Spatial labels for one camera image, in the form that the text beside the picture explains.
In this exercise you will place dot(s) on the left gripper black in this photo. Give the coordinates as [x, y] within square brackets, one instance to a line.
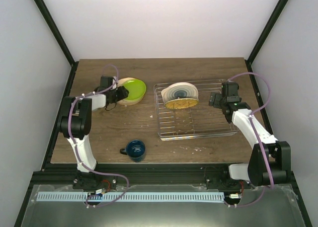
[122, 94]

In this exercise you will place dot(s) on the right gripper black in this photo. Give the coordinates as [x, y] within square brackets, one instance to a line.
[216, 103]

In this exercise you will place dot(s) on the beige plate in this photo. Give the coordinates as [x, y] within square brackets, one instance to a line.
[124, 101]

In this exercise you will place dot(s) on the lime green plate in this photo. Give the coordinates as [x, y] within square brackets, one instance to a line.
[136, 88]

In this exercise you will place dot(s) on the wire dish rack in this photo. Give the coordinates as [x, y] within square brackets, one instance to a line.
[200, 121]

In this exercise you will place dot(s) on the woven bamboo mat round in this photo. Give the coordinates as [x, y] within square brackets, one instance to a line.
[181, 103]

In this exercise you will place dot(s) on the white plate blue spiral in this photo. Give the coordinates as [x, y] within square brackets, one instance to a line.
[180, 90]

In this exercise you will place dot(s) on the dark blue mug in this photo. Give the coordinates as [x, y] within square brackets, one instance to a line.
[135, 150]

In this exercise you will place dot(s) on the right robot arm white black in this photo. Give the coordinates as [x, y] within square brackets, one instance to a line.
[270, 160]

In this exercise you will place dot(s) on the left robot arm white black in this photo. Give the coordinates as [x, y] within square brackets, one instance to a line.
[75, 118]

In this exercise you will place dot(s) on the black aluminium frame base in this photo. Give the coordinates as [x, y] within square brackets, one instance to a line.
[214, 175]

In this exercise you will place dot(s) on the light blue slotted cable duct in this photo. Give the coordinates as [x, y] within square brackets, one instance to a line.
[204, 197]

